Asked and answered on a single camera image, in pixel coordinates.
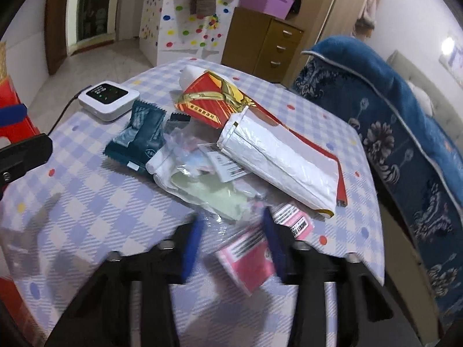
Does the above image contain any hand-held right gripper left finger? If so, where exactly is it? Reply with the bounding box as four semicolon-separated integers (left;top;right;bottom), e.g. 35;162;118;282
43;214;205;347

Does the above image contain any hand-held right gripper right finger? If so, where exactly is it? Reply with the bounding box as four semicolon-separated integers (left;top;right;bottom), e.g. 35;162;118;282
261;208;416;347

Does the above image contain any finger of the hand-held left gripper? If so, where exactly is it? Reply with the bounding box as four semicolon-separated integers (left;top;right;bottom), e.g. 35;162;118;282
0;133;54;189
0;106;29;125

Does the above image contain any pink plastic packet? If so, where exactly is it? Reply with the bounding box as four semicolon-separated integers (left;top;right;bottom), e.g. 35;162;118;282
216;224;277;297

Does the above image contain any pink and white packet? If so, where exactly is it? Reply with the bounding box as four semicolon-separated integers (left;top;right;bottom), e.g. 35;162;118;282
271;202;315;241

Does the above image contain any clear plastic bag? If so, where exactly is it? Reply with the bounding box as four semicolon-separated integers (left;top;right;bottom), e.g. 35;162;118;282
146;130;268;221

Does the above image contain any checkered tablecloth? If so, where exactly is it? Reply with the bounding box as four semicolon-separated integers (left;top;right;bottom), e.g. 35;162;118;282
0;56;386;347

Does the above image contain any white bubble mailer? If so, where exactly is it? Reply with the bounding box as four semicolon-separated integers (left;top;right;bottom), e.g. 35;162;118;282
217;106;342;212

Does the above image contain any white paper label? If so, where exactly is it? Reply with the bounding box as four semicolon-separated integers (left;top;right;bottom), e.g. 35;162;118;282
198;143;250;181

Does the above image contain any white pocket router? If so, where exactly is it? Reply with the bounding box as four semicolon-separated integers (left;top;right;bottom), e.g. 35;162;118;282
79;80;141;122

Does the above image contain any dark teal snack wrapper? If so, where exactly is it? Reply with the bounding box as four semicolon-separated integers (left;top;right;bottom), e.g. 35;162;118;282
105;101;163;172

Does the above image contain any small black wrapper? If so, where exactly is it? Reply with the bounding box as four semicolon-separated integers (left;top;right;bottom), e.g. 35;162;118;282
164;112;190;131

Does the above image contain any red and gold paper bag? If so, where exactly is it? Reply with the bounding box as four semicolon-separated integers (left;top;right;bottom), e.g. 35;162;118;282
174;71;348;219

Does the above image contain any blue floral blanket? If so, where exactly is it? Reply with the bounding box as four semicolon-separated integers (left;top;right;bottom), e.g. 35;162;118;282
291;35;463;319

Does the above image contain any white cabinet with coloured dots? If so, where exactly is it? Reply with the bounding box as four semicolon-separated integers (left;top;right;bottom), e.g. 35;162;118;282
139;0;241;67

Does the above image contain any wooden drawer cabinet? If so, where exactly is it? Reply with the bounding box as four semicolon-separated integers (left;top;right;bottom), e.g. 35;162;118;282
221;6;304;80

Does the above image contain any white plush pillow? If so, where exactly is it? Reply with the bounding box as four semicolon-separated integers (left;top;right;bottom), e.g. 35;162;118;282
409;81;435;116

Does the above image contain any beige upholstered bed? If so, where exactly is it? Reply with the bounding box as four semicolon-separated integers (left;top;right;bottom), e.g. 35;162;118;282
376;50;463;315

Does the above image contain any purple plastic basket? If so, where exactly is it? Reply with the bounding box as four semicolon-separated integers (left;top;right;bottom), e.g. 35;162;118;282
239;0;294;18

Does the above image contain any wooden wardrobe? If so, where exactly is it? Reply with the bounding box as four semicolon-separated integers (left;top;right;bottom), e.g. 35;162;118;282
282;0;384;87

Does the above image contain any black charging cable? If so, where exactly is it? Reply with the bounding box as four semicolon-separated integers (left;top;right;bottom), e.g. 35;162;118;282
47;94;82;134

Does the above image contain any dark wooden door frame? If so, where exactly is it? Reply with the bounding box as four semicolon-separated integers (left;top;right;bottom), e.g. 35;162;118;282
43;0;142;76

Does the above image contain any large wall picture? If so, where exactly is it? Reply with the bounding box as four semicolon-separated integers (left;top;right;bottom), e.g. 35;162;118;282
439;36;463;69

